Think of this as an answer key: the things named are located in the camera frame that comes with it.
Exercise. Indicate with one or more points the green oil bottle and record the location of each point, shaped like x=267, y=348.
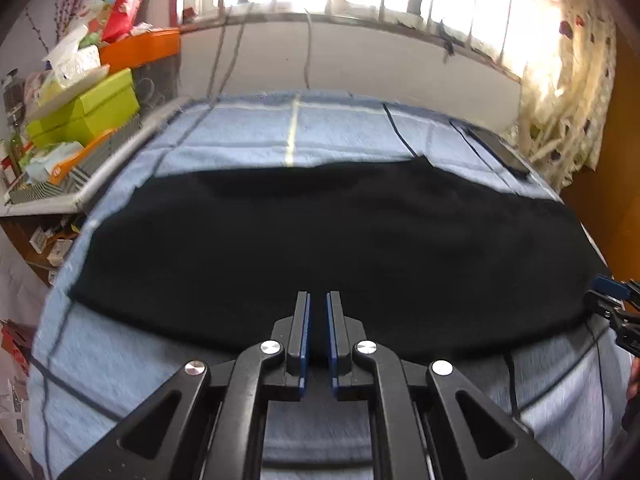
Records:
x=15, y=152

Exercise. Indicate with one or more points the striped tray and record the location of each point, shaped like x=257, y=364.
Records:
x=105, y=152

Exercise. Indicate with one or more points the black pants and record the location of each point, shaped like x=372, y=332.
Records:
x=320, y=230

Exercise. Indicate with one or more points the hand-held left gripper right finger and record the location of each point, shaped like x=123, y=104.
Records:
x=332, y=350

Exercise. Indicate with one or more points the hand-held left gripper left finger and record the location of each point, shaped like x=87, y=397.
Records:
x=302, y=350

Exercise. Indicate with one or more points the light green wipes pack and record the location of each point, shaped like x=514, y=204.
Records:
x=55, y=157

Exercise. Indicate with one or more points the white tissue pack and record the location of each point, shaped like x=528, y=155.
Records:
x=75, y=60

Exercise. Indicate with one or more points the flowering branch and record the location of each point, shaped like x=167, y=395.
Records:
x=64, y=5

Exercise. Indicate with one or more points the blue plaid bed sheet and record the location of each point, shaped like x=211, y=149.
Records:
x=350, y=125

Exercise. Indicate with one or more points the black smartphone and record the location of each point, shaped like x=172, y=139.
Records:
x=500, y=152

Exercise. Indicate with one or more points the floral curtain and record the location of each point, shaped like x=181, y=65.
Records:
x=575, y=85

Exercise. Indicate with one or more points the orange box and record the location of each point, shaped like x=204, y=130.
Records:
x=150, y=45

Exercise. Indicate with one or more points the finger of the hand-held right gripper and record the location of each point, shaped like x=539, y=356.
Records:
x=610, y=286
x=602, y=305

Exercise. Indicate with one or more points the dark bottle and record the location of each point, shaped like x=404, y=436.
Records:
x=12, y=95

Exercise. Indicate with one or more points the white flat lid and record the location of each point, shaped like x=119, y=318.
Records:
x=75, y=85

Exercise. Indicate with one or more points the person's right hand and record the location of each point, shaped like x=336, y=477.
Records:
x=634, y=380

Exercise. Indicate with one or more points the green cardboard box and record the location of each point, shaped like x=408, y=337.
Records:
x=107, y=95

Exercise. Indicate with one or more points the black window clip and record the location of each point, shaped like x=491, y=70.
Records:
x=446, y=40

